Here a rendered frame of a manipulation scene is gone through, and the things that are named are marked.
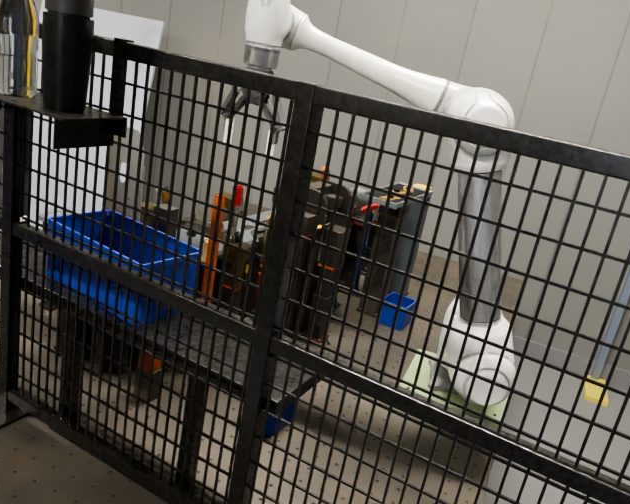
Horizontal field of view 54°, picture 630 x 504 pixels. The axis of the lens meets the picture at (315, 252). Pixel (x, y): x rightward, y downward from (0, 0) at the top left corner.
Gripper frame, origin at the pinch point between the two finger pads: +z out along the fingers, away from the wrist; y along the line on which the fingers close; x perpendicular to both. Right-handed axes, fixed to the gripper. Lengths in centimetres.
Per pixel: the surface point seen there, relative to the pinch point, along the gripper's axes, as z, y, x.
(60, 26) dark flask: -24, -9, 69
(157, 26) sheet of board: -23, 204, -184
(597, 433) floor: 131, -114, -185
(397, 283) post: 55, -21, -91
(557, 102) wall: -24, -41, -241
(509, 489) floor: 131, -85, -106
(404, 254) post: 43, -21, -91
